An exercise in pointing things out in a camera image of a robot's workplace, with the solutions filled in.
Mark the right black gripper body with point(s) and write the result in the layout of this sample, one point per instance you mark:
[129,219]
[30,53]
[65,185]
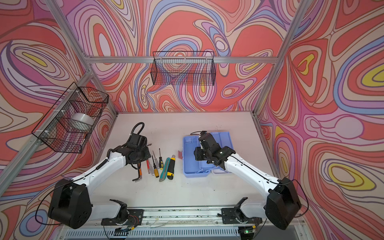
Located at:
[201,155]

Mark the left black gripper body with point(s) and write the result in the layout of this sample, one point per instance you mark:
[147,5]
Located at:
[143,154]

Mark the small silver screwdriver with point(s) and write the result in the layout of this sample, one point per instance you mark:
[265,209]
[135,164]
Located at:
[156,161]

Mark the black yellow small screwdriver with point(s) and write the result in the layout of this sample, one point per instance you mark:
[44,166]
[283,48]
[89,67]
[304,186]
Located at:
[161,164]

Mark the red handled pliers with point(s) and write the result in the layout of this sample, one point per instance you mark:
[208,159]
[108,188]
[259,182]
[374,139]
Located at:
[148,166]

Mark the yellow black utility knife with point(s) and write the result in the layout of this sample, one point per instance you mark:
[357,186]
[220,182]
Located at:
[171,167]

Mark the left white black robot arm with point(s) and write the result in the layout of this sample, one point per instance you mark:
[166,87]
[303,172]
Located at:
[71,203]

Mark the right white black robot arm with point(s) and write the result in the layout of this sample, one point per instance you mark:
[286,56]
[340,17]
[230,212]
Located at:
[281,201]

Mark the grey duct tape roll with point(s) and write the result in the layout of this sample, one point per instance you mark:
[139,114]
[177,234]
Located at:
[83,119]

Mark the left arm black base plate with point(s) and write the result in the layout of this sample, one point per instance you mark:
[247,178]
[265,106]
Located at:
[130,218]

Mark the aluminium mounting rail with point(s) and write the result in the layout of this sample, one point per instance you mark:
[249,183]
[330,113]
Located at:
[175,215]

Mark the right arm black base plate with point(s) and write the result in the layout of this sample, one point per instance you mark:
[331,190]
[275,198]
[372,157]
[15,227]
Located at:
[235,216]

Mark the black wire basket left wall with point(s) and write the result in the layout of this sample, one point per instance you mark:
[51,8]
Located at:
[61,133]

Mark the black wire basket wall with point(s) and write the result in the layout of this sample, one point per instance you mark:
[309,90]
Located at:
[61,133]
[183,68]

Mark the black wire basket back wall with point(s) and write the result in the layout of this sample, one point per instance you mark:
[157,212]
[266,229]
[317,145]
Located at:
[183,68]

